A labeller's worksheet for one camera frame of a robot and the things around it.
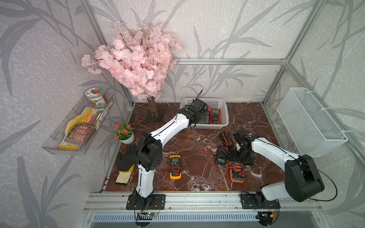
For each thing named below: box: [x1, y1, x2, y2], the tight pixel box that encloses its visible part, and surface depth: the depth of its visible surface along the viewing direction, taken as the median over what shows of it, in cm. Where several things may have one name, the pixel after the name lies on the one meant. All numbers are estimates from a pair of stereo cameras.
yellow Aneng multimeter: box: [168, 154, 183, 181], surface depth 83 cm
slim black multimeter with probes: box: [219, 130, 232, 147], surface depth 97 cm
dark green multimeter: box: [198, 112, 210, 124], surface depth 82 cm
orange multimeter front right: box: [227, 162, 245, 183], surface depth 82 cm
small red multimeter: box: [209, 107, 221, 125], surface depth 107 cm
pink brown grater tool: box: [64, 114, 94, 144], surface depth 61 cm
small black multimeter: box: [216, 148, 229, 166], surface depth 88 cm
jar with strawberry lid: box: [85, 86, 107, 110], surface depth 72 cm
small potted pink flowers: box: [113, 122, 135, 145], surface depth 88 cm
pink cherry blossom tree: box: [81, 21, 182, 119], surface depth 72 cm
